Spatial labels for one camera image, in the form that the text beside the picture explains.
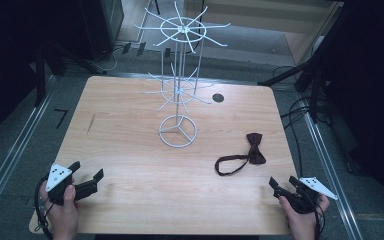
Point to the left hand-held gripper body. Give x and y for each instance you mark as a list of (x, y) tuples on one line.
[(57, 176)]

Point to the person's left hand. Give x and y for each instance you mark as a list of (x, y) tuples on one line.
[(63, 218)]

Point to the dark cabinet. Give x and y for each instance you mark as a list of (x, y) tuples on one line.
[(101, 26)]

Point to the person's right hand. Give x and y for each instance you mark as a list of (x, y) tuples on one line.
[(301, 226)]

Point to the black metal stand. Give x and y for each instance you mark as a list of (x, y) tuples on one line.
[(40, 76), (314, 83)]

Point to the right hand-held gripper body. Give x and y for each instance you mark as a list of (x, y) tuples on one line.
[(305, 200)]

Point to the dark maroon bow tie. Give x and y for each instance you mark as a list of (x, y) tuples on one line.
[(255, 151)]

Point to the metal floor rail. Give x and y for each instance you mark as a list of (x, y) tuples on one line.
[(330, 173), (13, 160)]

